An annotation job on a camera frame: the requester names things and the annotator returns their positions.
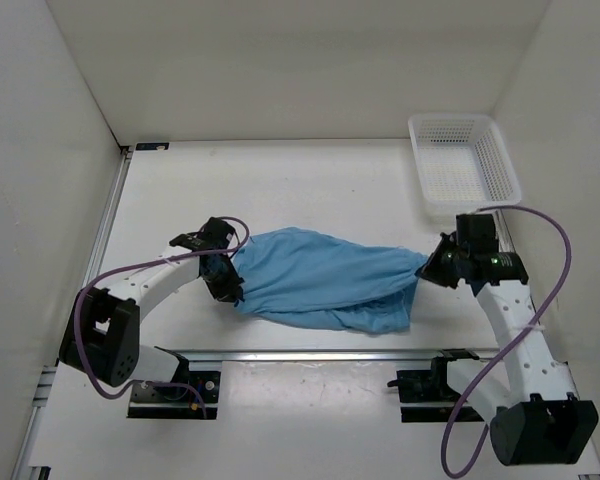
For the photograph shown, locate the light blue shorts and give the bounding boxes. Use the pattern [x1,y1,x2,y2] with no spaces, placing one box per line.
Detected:
[233,227,427,335]

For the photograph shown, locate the aluminium frame rail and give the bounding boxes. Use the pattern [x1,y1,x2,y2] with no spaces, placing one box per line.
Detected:
[54,144,551,366]

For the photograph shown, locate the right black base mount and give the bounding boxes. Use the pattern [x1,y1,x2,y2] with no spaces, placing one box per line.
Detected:
[387,358,498,425]

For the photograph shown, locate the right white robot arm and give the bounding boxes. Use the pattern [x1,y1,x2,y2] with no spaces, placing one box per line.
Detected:
[417,208,599,466]

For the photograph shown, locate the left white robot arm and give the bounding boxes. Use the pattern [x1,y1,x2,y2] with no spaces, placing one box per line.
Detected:
[59,216,248,400]

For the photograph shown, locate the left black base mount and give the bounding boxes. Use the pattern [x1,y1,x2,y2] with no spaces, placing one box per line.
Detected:
[127,362,221,421]

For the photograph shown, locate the white plastic basket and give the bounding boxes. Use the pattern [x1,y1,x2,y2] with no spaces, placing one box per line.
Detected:
[408,113,522,219]

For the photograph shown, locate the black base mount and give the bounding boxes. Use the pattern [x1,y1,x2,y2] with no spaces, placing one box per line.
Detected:
[387,358,498,425]
[127,362,221,421]

